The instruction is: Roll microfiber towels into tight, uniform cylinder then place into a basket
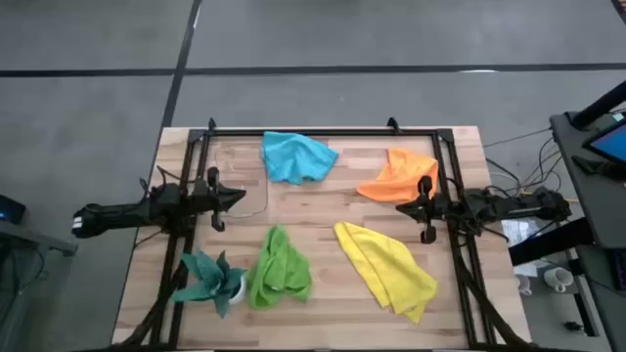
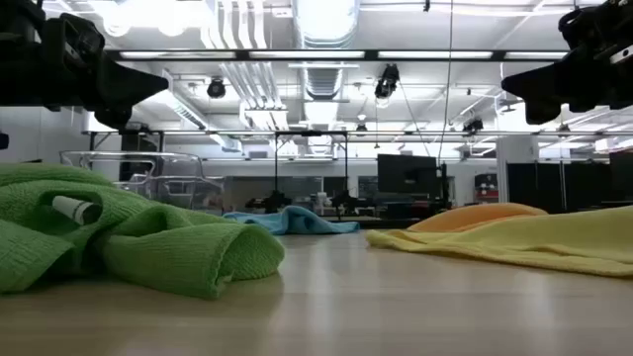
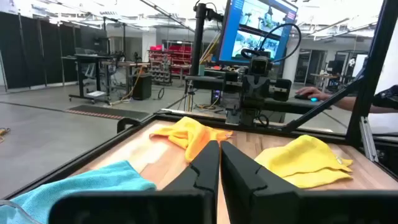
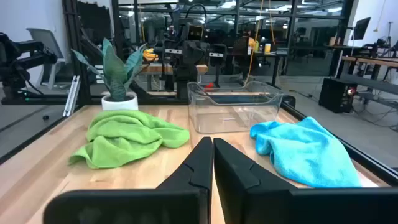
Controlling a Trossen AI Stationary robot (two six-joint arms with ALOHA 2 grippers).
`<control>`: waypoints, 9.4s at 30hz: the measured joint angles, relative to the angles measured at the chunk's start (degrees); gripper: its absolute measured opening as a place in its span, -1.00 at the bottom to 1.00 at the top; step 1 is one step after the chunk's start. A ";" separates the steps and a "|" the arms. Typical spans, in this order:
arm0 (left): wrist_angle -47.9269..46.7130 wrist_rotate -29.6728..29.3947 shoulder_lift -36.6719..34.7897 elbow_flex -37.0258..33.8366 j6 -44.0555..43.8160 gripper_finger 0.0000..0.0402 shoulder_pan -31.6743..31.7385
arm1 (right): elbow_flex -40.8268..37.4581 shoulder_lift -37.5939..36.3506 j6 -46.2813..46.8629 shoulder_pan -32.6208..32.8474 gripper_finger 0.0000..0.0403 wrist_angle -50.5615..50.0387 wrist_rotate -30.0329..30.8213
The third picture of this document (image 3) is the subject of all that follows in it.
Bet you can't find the yellow microfiber towel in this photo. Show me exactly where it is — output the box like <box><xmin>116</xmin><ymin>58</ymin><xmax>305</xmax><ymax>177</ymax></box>
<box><xmin>254</xmin><ymin>134</ymin><xmax>354</xmax><ymax>190</ymax></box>

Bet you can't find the black computer mouse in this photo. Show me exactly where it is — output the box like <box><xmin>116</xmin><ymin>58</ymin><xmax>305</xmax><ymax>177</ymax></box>
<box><xmin>294</xmin><ymin>94</ymin><xmax>320</xmax><ymax>103</ymax></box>

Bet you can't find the black operator desk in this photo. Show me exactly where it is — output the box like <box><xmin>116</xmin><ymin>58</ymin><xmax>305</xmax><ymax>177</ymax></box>
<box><xmin>185</xmin><ymin>70</ymin><xmax>332</xmax><ymax>124</ymax></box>

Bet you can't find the black monitor pole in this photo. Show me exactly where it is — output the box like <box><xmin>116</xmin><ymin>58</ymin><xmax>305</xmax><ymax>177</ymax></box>
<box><xmin>191</xmin><ymin>2</ymin><xmax>224</xmax><ymax>77</ymax></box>

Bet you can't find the shelf with red bins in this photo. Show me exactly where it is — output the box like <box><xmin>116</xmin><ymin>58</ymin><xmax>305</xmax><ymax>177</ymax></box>
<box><xmin>147</xmin><ymin>40</ymin><xmax>193</xmax><ymax>86</ymax></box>

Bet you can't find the black standing desk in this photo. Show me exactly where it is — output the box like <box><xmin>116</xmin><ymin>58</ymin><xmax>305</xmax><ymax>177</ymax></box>
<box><xmin>61</xmin><ymin>46</ymin><xmax>114</xmax><ymax>106</ymax></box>

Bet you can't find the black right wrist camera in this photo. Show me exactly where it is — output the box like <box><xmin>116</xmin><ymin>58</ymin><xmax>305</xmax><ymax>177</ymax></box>
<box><xmin>250</xmin><ymin>57</ymin><xmax>270</xmax><ymax>76</ymax></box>

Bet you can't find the black floor mat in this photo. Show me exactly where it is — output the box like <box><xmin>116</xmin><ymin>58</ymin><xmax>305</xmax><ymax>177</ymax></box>
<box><xmin>65</xmin><ymin>105</ymin><xmax>150</xmax><ymax>121</ymax></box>

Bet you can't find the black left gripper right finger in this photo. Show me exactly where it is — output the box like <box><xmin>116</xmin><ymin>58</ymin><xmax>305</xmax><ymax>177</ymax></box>
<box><xmin>220</xmin><ymin>141</ymin><xmax>299</xmax><ymax>224</ymax></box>

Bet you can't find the small wooden table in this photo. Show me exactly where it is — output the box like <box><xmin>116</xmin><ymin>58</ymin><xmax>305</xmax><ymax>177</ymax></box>
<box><xmin>310</xmin><ymin>73</ymin><xmax>340</xmax><ymax>93</ymax></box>

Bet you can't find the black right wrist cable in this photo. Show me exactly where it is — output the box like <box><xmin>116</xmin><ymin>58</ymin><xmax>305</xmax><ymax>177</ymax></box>
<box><xmin>241</xmin><ymin>23</ymin><xmax>302</xmax><ymax>63</ymax></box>

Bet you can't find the orange microfiber towel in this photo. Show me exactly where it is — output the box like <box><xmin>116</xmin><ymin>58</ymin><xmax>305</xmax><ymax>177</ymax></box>
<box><xmin>149</xmin><ymin>116</ymin><xmax>233</xmax><ymax>163</ymax></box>

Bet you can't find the black curtain partition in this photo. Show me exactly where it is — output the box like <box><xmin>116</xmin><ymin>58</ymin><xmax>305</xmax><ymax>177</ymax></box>
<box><xmin>0</xmin><ymin>11</ymin><xmax>108</xmax><ymax>91</ymax></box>

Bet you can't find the orange floor cable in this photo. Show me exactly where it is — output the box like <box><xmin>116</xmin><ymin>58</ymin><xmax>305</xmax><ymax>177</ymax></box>
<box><xmin>0</xmin><ymin>126</ymin><xmax>12</xmax><ymax>144</ymax></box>

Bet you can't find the person's forearm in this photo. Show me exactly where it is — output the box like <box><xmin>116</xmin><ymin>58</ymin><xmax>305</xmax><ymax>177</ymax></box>
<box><xmin>329</xmin><ymin>95</ymin><xmax>398</xmax><ymax>114</ymax></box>

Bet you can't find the wooden workbench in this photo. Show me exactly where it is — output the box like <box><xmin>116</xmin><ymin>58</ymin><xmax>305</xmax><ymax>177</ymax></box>
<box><xmin>101</xmin><ymin>60</ymin><xmax>152</xmax><ymax>99</ymax></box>

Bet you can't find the blue microfiber towel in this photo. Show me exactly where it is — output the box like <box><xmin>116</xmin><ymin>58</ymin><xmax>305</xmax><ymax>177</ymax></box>
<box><xmin>0</xmin><ymin>160</ymin><xmax>157</xmax><ymax>224</ymax></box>

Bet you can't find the black floor box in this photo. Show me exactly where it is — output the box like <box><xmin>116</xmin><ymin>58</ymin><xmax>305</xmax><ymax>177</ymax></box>
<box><xmin>132</xmin><ymin>73</ymin><xmax>153</xmax><ymax>101</ymax></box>

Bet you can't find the black corner clamp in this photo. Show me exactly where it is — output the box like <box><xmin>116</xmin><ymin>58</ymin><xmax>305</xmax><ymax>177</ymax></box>
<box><xmin>117</xmin><ymin>117</ymin><xmax>142</xmax><ymax>134</ymax></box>

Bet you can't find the person's hand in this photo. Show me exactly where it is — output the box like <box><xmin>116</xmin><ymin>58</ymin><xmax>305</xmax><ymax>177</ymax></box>
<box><xmin>295</xmin><ymin>86</ymin><xmax>331</xmax><ymax>102</ymax></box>

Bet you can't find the silver aluminium bracket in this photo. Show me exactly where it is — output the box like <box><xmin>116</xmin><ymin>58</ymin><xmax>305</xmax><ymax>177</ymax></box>
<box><xmin>359</xmin><ymin>116</ymin><xmax>379</xmax><ymax>162</ymax></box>

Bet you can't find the black tripod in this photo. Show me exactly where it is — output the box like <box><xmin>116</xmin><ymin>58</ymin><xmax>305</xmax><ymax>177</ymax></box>
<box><xmin>183</xmin><ymin>88</ymin><xmax>197</xmax><ymax>113</ymax></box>

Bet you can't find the blue-lit computer monitor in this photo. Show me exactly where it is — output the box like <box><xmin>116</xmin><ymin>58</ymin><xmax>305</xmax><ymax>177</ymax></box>
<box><xmin>217</xmin><ymin>0</ymin><xmax>299</xmax><ymax>67</ymax></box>

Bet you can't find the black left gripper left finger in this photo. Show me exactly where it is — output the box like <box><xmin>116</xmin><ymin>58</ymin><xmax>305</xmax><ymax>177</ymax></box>
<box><xmin>163</xmin><ymin>139</ymin><xmax>220</xmax><ymax>200</ymax></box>

